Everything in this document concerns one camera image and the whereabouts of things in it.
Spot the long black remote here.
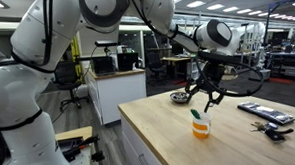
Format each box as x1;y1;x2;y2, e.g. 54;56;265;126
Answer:
236;99;295;128

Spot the grey round base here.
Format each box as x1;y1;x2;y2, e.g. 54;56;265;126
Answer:
257;67;273;82

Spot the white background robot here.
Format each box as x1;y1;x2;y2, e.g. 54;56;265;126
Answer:
238;21;269;70

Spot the black camera on stand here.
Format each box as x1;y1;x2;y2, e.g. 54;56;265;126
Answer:
94;39;119;58

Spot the black clamp tool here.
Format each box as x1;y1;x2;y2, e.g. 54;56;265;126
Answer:
57;133;106;164

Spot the black key fob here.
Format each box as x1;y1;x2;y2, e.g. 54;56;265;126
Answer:
264;126;295;144

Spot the white cabinet with wooden top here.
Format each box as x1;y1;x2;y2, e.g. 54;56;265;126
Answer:
85;66;149;127

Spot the black office chair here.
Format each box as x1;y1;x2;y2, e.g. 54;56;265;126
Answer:
51;59;90;113

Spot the green marker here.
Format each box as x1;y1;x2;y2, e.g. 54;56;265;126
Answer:
190;108;202;122

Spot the orange striped white cup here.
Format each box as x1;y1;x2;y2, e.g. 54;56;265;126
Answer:
190;110;214;141

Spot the black box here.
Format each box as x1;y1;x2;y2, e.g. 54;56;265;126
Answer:
116;52;140;73

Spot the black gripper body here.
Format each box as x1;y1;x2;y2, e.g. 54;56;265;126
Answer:
200;59;228;93

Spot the wooden desk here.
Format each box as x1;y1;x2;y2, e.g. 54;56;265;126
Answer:
160;55;193;81

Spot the yellow pole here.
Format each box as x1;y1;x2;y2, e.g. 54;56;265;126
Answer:
70;34;84;80

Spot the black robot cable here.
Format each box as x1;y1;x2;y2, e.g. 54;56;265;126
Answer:
195;48;266;100

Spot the wooden board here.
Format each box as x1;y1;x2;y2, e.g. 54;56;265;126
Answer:
54;125;95;143

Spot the metal keys bunch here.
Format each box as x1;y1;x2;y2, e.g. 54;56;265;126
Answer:
249;120;280;133

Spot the small metal bowl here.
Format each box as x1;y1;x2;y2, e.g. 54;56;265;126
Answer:
169;91;191;106

